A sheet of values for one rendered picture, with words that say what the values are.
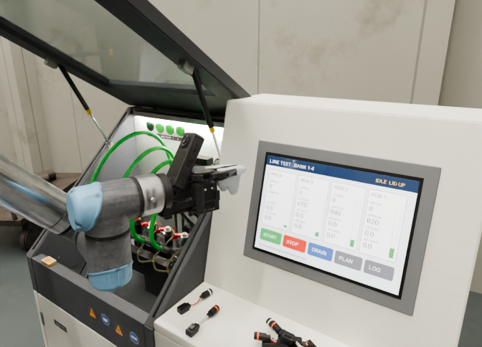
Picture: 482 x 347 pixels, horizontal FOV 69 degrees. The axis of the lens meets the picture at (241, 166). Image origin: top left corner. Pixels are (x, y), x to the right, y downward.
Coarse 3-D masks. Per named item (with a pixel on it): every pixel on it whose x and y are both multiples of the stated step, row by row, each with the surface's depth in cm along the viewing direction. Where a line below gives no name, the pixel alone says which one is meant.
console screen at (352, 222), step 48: (288, 144) 98; (288, 192) 98; (336, 192) 90; (384, 192) 84; (432, 192) 79; (288, 240) 98; (336, 240) 91; (384, 240) 84; (336, 288) 91; (384, 288) 85
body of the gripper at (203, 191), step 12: (192, 168) 73; (204, 168) 72; (168, 180) 65; (192, 180) 68; (204, 180) 69; (168, 192) 64; (180, 192) 68; (192, 192) 69; (204, 192) 70; (216, 192) 71; (168, 204) 65; (180, 204) 68; (192, 204) 70; (204, 204) 71; (216, 204) 71; (168, 216) 67
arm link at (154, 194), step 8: (136, 176) 63; (144, 176) 64; (152, 176) 64; (144, 184) 62; (152, 184) 63; (160, 184) 63; (144, 192) 61; (152, 192) 62; (160, 192) 63; (144, 200) 61; (152, 200) 61; (160, 200) 63; (144, 208) 62; (152, 208) 63; (160, 208) 64; (144, 216) 64
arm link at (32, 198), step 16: (0, 160) 59; (0, 176) 58; (16, 176) 60; (32, 176) 63; (0, 192) 58; (16, 192) 60; (32, 192) 62; (48, 192) 64; (64, 192) 68; (16, 208) 61; (32, 208) 62; (48, 208) 64; (64, 208) 66; (48, 224) 65; (64, 224) 66
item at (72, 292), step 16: (48, 272) 128; (64, 272) 125; (48, 288) 132; (64, 288) 124; (80, 288) 117; (64, 304) 128; (80, 304) 120; (96, 304) 114; (112, 304) 109; (128, 304) 109; (80, 320) 123; (96, 320) 117; (112, 320) 111; (128, 320) 105; (144, 320) 102; (112, 336) 113; (128, 336) 107; (144, 336) 102
